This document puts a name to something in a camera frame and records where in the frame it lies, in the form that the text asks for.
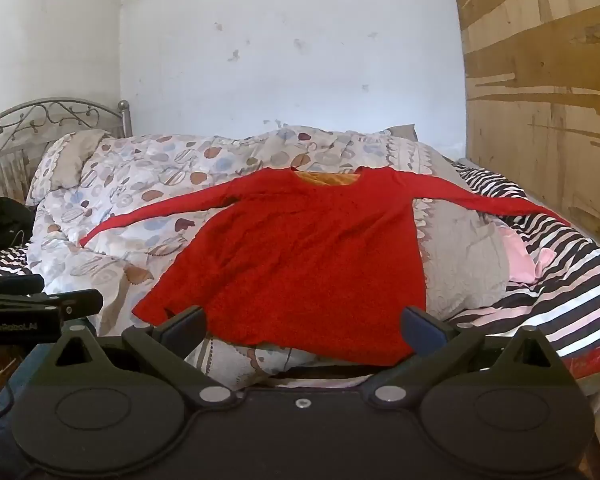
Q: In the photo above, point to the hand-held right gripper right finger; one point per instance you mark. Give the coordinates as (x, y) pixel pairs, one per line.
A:
(420, 327)

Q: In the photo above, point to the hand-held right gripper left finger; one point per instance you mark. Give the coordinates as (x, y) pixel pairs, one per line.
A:
(185, 329)

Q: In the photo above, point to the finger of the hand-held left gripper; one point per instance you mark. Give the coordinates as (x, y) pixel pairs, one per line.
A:
(82, 302)

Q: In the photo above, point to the red sweater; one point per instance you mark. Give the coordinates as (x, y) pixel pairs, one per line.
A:
(300, 260)

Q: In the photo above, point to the black bag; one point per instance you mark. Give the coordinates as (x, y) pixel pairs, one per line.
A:
(5, 222)

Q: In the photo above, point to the pink cloth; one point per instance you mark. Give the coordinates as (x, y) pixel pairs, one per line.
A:
(520, 255)

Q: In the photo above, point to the dotted patterned duvet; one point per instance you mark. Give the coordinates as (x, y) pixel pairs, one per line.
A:
(145, 175)

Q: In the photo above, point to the beige patterned pillow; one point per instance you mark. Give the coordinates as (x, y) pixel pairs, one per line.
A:
(75, 155)

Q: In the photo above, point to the black white striped bed sheet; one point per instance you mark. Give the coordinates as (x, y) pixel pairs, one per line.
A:
(570, 285)

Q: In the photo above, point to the ornate metal headboard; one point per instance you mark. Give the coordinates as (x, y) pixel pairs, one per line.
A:
(35, 115)

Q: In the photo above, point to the grey pillow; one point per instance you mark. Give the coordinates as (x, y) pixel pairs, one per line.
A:
(402, 132)

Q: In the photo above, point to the plywood board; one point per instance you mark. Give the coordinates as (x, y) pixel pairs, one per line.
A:
(545, 110)

